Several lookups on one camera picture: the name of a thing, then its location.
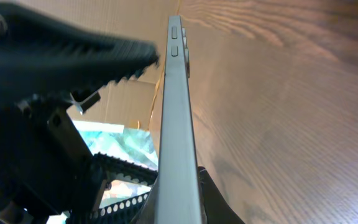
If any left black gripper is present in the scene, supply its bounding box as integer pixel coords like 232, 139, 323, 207
0, 91, 158, 223

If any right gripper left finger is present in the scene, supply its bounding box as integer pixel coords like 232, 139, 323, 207
0, 2, 159, 109

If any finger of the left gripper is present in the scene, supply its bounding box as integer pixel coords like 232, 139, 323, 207
65, 192, 149, 224

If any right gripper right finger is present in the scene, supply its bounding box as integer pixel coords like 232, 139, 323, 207
198, 166, 244, 224

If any brown Galaxy smartphone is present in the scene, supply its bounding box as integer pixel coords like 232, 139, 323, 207
131, 14, 208, 224

